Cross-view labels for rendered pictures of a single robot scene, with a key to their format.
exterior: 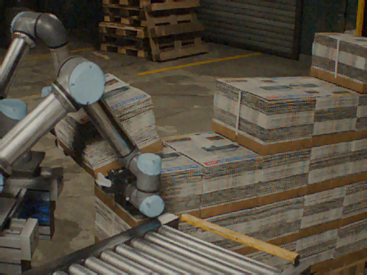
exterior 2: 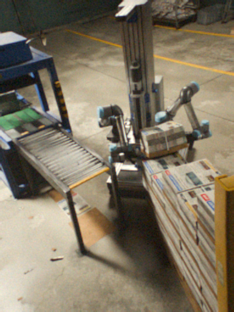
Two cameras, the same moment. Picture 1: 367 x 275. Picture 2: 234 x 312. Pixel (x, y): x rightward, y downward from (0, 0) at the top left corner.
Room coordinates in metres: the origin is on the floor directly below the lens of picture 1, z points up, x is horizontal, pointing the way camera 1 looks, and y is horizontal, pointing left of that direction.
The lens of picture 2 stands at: (3.02, -2.41, 2.65)
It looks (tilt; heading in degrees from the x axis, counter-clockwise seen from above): 33 degrees down; 113
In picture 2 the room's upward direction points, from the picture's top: 9 degrees counter-clockwise
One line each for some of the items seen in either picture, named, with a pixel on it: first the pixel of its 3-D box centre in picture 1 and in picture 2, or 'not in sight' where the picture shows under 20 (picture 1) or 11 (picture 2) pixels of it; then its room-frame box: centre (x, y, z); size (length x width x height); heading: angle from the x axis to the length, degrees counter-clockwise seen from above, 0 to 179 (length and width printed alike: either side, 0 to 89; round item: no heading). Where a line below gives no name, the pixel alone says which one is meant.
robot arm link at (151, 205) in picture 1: (147, 200); (114, 158); (1.93, 0.10, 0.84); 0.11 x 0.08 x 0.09; 32
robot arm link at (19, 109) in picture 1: (11, 117); (161, 119); (2.28, 0.67, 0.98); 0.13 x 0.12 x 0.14; 66
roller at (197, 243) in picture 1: (219, 254); (87, 177); (1.71, -0.13, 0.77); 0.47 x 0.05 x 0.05; 53
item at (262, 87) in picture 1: (265, 87); (192, 174); (2.74, -0.34, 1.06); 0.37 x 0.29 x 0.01; 34
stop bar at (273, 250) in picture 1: (238, 236); (89, 178); (1.77, -0.19, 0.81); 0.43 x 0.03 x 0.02; 53
